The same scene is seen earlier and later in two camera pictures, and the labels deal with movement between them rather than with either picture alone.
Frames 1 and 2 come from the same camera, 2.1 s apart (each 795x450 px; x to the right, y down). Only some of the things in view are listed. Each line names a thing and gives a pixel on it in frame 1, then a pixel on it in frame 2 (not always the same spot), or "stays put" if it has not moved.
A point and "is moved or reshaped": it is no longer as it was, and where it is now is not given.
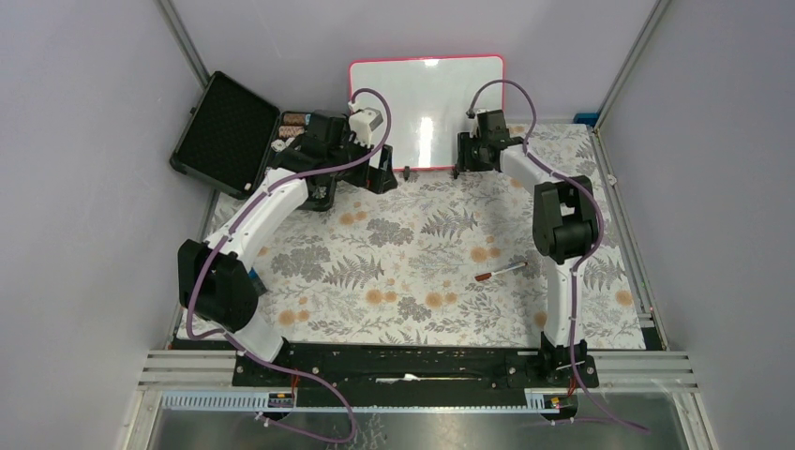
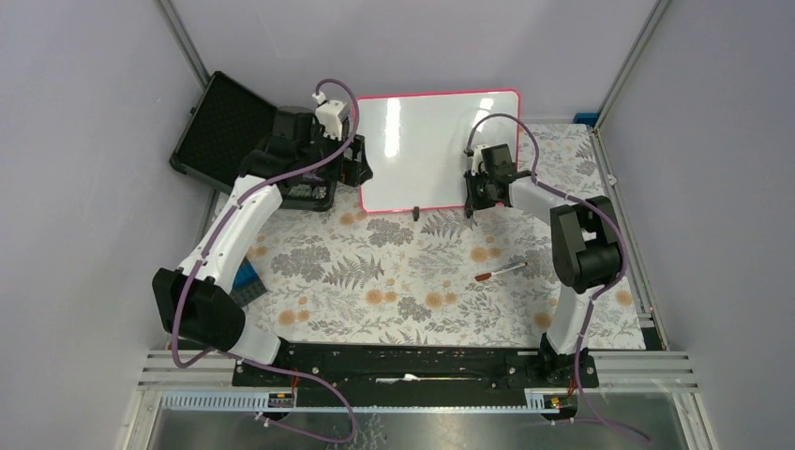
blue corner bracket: (588, 118) stays put
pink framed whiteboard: (428, 97) is moved or reshaped
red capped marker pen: (489, 275) stays put
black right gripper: (463, 160) to (473, 203)
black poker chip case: (232, 136) stays put
